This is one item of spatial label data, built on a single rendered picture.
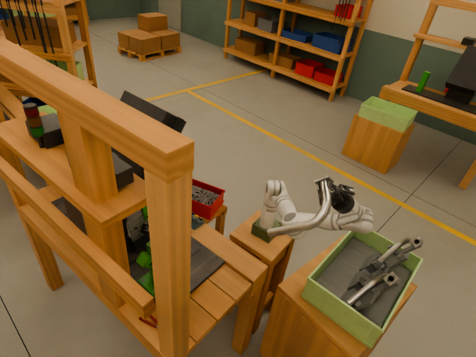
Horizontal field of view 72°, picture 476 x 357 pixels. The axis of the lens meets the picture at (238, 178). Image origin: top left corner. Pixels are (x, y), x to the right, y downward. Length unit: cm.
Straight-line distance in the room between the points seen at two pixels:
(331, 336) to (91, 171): 138
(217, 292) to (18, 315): 168
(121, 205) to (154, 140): 48
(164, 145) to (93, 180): 47
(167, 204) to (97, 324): 201
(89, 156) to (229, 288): 101
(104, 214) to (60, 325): 173
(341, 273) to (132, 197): 130
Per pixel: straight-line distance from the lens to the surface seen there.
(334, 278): 202
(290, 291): 195
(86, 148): 113
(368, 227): 135
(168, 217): 89
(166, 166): 78
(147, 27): 827
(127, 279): 135
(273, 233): 116
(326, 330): 189
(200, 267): 184
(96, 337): 273
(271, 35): 723
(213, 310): 172
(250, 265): 187
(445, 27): 645
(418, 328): 320
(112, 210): 123
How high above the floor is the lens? 235
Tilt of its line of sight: 36 degrees down
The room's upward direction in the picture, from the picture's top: 7 degrees clockwise
